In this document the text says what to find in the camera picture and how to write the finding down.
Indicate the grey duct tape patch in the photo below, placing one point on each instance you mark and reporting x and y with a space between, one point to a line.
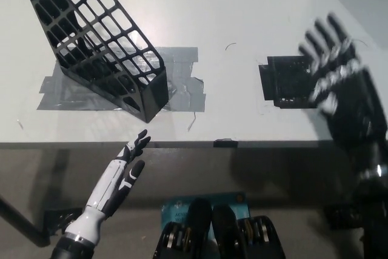
188 95

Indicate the small black edge tape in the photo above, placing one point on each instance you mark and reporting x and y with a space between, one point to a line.
225 142

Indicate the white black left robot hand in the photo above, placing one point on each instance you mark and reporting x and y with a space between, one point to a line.
112 186

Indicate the black tape square patch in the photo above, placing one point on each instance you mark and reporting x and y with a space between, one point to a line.
285 83

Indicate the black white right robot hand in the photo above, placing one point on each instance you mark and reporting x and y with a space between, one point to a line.
348 98

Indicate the black lattice file shelf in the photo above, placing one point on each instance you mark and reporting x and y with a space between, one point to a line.
154 95

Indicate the black floor tape patch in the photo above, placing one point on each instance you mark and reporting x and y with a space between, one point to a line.
339 216
62 221

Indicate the black table leg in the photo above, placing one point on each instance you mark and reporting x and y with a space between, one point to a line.
27 225

